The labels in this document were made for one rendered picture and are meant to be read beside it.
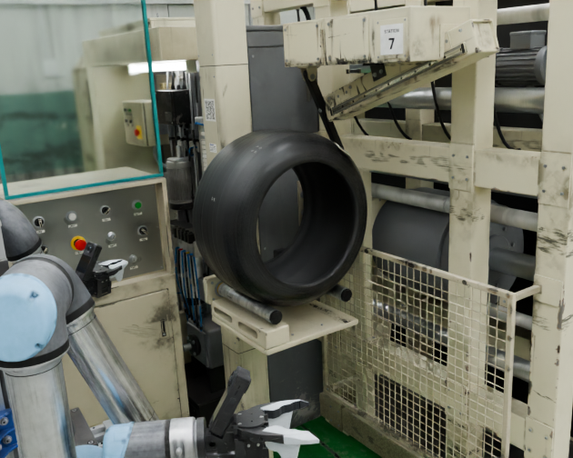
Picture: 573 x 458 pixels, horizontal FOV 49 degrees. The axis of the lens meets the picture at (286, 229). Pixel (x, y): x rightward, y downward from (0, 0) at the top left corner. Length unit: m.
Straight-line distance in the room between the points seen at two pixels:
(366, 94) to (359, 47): 0.23
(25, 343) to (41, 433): 0.17
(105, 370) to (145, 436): 0.16
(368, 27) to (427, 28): 0.18
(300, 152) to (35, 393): 1.10
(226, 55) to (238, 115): 0.20
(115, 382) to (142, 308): 1.23
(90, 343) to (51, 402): 0.14
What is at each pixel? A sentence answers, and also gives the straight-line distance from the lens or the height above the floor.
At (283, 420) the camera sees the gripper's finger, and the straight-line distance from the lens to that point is 1.18.
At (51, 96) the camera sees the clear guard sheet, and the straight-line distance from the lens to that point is 2.22.
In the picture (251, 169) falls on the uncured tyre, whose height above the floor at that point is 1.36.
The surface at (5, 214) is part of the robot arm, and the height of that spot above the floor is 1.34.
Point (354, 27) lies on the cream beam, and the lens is 1.95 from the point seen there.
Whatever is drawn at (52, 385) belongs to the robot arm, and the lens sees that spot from 1.07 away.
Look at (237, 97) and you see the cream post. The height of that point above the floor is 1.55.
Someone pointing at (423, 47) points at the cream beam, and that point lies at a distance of 1.82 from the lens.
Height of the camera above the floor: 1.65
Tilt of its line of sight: 15 degrees down
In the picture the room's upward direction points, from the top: 3 degrees counter-clockwise
